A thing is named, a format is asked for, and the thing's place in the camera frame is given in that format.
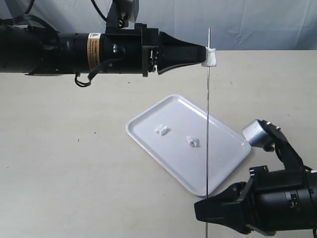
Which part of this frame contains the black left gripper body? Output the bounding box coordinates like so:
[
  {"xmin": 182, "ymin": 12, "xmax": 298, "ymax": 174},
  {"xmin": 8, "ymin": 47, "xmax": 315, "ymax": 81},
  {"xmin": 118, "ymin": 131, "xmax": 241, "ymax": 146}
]
[{"xmin": 100, "ymin": 23, "xmax": 159, "ymax": 77}]

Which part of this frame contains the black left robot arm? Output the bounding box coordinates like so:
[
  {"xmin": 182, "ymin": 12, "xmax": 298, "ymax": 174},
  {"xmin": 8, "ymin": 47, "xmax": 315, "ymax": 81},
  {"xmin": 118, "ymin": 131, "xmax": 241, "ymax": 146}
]
[{"xmin": 0, "ymin": 24, "xmax": 206, "ymax": 80}]

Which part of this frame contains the white wrinkled backdrop curtain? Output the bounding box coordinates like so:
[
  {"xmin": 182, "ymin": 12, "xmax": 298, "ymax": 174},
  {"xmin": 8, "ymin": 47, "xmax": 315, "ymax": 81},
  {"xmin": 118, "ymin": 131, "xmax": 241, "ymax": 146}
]
[{"xmin": 0, "ymin": 0, "xmax": 317, "ymax": 52}]

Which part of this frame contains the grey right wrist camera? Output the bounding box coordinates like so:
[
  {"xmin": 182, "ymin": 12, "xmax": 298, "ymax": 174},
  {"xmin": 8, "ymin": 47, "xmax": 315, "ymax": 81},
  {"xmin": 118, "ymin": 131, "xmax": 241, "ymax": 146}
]
[{"xmin": 242, "ymin": 119, "xmax": 312, "ymax": 171}]

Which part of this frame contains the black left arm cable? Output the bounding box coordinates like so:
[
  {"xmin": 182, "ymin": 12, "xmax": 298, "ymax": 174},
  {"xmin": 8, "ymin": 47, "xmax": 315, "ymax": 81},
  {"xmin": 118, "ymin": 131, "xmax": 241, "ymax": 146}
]
[{"xmin": 0, "ymin": 0, "xmax": 109, "ymax": 87}]

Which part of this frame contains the white marshmallow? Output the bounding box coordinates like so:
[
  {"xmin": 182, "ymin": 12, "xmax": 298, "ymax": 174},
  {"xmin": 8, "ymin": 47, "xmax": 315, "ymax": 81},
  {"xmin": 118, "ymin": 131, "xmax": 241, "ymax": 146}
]
[
  {"xmin": 186, "ymin": 135, "xmax": 200, "ymax": 147},
  {"xmin": 201, "ymin": 47, "xmax": 217, "ymax": 67},
  {"xmin": 154, "ymin": 124, "xmax": 170, "ymax": 136}
]

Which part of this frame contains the thin metal skewer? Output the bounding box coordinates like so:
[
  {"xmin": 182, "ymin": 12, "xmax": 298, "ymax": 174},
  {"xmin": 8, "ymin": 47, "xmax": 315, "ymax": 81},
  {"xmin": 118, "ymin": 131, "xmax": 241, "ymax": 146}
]
[{"xmin": 205, "ymin": 26, "xmax": 211, "ymax": 238}]

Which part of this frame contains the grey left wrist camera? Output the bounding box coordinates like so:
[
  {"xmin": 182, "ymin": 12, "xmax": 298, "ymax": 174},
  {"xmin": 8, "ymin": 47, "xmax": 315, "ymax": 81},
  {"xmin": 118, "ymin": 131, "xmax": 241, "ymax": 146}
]
[{"xmin": 106, "ymin": 0, "xmax": 139, "ymax": 31}]

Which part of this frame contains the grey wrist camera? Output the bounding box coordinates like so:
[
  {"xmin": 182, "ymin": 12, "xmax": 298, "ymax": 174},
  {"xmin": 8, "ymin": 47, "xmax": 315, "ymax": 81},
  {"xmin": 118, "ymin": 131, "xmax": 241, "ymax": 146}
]
[
  {"xmin": 242, "ymin": 119, "xmax": 312, "ymax": 171},
  {"xmin": 106, "ymin": 0, "xmax": 139, "ymax": 31}
]

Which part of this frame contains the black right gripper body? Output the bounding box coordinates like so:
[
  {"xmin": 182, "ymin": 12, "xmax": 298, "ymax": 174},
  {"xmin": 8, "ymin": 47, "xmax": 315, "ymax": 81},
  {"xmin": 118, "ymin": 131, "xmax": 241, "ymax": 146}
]
[{"xmin": 238, "ymin": 166, "xmax": 317, "ymax": 234}]

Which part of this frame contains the white rectangular plastic tray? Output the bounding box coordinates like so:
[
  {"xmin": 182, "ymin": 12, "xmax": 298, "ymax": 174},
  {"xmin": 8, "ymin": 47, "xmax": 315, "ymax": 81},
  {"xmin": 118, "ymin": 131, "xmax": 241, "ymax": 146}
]
[{"xmin": 126, "ymin": 94, "xmax": 251, "ymax": 197}]

